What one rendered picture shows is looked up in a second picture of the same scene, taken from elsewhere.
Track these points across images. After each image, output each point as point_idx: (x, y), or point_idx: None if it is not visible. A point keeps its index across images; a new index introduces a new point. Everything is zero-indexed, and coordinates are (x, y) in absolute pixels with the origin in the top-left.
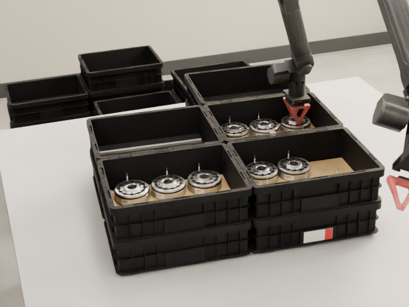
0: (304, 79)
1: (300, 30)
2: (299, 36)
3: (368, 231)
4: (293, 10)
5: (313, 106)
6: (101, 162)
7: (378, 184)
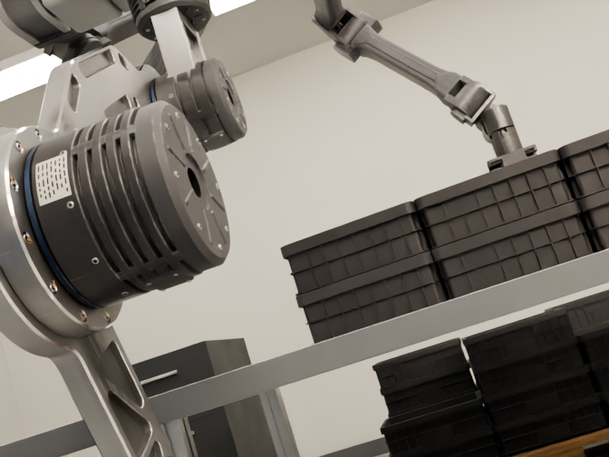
0: (489, 131)
1: (400, 71)
2: (409, 77)
3: (314, 340)
4: (350, 58)
5: (531, 174)
6: None
7: (293, 270)
